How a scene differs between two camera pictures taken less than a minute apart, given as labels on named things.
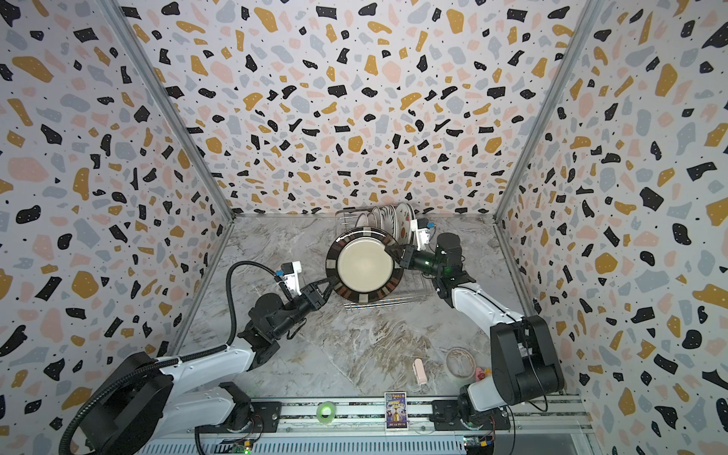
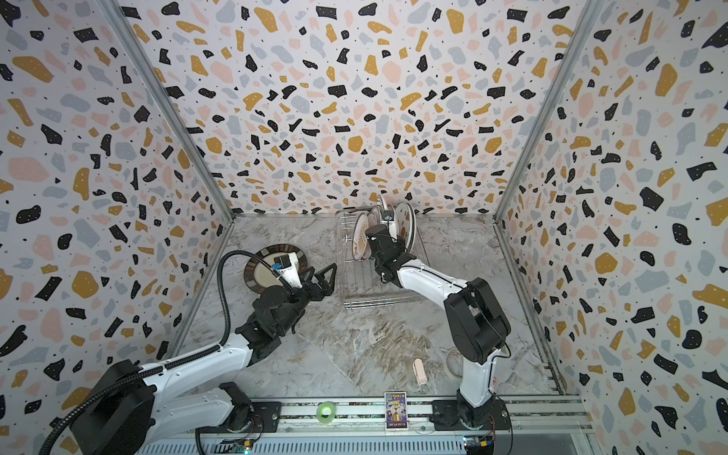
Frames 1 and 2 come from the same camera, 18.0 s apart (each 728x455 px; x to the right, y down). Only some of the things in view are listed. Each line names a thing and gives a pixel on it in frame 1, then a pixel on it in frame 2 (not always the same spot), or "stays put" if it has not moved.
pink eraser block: [420, 373] stays put
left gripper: [311, 298] stays put
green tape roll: [326, 412] stays put
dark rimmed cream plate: [366, 273] -> [257, 277]
